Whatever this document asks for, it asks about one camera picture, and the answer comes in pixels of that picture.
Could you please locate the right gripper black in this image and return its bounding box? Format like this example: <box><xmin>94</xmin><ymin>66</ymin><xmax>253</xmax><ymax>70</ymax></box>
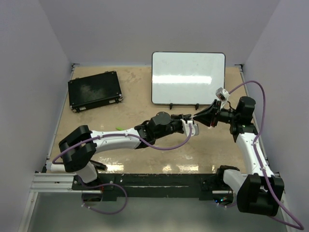
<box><xmin>193</xmin><ymin>100</ymin><xmax>239</xmax><ymax>128</ymax></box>

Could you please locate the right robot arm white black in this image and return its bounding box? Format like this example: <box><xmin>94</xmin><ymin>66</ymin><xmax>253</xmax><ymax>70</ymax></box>
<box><xmin>193</xmin><ymin>96</ymin><xmax>284</xmax><ymax>217</ymax></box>

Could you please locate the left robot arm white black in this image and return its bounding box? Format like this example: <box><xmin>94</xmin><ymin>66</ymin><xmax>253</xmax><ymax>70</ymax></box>
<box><xmin>58</xmin><ymin>112</ymin><xmax>199</xmax><ymax>189</ymax></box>

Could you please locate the black flat case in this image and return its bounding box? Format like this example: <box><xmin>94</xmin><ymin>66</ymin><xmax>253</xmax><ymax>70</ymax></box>
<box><xmin>68</xmin><ymin>71</ymin><xmax>123</xmax><ymax>113</ymax></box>

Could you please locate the black white eraser tool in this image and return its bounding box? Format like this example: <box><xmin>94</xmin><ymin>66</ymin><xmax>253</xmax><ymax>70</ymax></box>
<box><xmin>46</xmin><ymin>160</ymin><xmax>108</xmax><ymax>173</ymax></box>

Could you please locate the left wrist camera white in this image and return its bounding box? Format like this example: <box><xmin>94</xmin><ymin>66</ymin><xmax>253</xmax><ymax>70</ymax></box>
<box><xmin>181</xmin><ymin>119</ymin><xmax>199</xmax><ymax>137</ymax></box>

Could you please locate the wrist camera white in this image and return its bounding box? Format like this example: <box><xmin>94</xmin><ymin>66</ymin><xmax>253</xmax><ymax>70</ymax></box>
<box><xmin>215</xmin><ymin>87</ymin><xmax>230</xmax><ymax>109</ymax></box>
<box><xmin>181</xmin><ymin>119</ymin><xmax>199</xmax><ymax>137</ymax></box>

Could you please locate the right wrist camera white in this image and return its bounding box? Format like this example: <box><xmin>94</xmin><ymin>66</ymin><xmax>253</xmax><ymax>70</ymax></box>
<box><xmin>215</xmin><ymin>87</ymin><xmax>230</xmax><ymax>109</ymax></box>

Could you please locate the white whiteboard with dark frame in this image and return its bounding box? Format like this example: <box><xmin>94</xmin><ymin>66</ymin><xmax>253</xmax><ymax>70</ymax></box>
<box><xmin>151</xmin><ymin>52</ymin><xmax>225</xmax><ymax>105</ymax></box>

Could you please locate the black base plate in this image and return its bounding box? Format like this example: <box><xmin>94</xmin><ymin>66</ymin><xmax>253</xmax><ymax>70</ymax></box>
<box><xmin>72</xmin><ymin>174</ymin><xmax>233</xmax><ymax>202</ymax></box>

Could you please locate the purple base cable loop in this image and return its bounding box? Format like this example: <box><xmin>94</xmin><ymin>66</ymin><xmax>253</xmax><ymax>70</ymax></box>
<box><xmin>81</xmin><ymin>182</ymin><xmax>128</xmax><ymax>214</ymax></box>

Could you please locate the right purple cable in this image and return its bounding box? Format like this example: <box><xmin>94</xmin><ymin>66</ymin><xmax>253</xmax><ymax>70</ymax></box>
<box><xmin>228</xmin><ymin>80</ymin><xmax>305</xmax><ymax>230</ymax></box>

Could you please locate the aluminium front rail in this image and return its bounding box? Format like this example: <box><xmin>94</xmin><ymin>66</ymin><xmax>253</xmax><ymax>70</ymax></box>
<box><xmin>30</xmin><ymin>173</ymin><xmax>100</xmax><ymax>193</ymax></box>

